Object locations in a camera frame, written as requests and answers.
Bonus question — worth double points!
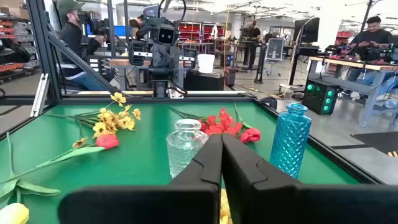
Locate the red flower bunch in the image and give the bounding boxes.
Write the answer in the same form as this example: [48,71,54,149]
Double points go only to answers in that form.
[169,106,244,138]

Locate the clear glass vase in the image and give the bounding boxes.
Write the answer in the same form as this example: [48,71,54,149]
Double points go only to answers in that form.
[166,118,210,180]

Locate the red bin shelf rack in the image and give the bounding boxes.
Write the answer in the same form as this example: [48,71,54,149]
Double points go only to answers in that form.
[177,21,203,43]
[202,23,225,43]

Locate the red tulip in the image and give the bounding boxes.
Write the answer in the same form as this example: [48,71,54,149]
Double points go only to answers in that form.
[233,104,262,144]
[0,133,120,187]

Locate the black monitor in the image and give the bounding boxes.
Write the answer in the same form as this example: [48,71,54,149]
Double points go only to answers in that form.
[293,17,320,44]

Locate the shelf with orange bins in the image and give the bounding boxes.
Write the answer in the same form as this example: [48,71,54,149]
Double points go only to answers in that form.
[0,15,41,85]

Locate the green table mat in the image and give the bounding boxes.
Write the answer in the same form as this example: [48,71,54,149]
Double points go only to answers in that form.
[0,102,361,224]

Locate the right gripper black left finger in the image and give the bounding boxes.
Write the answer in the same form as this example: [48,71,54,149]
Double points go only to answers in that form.
[58,134,223,224]

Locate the yellow tulip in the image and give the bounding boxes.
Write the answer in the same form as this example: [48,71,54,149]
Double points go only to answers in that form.
[0,132,62,224]

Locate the black equipment case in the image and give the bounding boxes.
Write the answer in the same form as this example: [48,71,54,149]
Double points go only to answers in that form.
[183,70,225,91]

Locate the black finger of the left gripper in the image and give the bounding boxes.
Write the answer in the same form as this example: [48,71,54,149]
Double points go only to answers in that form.
[180,48,198,69]
[129,40,147,66]

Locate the silver aluminium bracket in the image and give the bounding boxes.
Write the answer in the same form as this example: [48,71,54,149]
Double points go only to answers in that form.
[30,73,50,118]

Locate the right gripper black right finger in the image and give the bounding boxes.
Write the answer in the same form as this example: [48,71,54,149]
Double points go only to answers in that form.
[221,133,398,224]

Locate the cardboard box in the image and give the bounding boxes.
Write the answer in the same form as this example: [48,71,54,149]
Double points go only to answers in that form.
[0,0,30,19]

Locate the black clamp hook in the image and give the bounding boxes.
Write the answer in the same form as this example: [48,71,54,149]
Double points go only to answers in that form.
[259,96,278,110]

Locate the white bucket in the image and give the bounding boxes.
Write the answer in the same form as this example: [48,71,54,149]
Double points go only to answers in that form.
[197,54,216,74]

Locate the grey office chair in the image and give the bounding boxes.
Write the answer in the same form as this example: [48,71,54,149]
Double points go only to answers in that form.
[265,37,285,78]

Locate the person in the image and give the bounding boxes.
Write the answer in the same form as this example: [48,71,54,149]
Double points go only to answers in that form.
[57,0,116,91]
[129,14,146,38]
[340,15,394,102]
[247,20,262,70]

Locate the blue glass vase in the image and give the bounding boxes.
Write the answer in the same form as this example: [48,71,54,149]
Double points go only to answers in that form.
[269,103,313,180]

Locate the black computer tower green fans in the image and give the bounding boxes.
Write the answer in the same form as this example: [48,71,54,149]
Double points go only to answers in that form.
[302,79,339,116]

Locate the wooden top grey workbench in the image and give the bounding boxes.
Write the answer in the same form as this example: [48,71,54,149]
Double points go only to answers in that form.
[306,55,398,128]

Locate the black striped-edge floor mat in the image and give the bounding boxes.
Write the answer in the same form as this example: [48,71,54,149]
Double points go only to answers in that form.
[349,130,398,158]

